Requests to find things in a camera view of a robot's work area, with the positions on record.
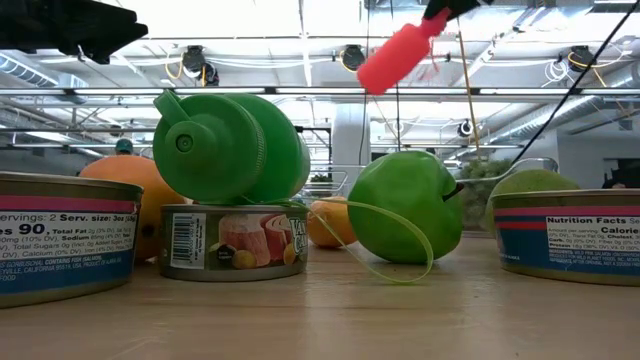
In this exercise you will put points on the red squeeze bottle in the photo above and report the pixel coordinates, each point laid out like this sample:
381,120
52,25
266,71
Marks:
395,57

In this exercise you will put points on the person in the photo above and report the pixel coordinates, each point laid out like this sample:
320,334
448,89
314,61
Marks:
124,146

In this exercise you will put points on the green pear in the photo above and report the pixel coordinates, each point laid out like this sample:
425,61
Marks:
530,181

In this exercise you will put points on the yellow-orange mango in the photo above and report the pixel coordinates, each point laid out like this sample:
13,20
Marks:
327,225

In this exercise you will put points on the green label can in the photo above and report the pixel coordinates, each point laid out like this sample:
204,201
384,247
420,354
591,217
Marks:
235,245

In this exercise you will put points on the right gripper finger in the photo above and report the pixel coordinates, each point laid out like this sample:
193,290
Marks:
450,7

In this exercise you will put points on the black background rig frame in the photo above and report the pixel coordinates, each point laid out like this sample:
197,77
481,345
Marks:
330,145

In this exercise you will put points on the green apple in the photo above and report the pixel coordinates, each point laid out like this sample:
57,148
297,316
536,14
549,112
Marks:
400,210

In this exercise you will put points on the green spiky plant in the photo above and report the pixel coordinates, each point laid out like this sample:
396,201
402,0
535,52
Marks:
480,172

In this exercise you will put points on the round orange fruit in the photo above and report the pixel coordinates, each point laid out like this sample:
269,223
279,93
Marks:
125,172

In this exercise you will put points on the green squeeze bottle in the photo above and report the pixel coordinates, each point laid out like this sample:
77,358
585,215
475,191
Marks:
215,150

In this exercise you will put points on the blue pink label can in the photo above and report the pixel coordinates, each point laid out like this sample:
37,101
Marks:
565,240
60,240

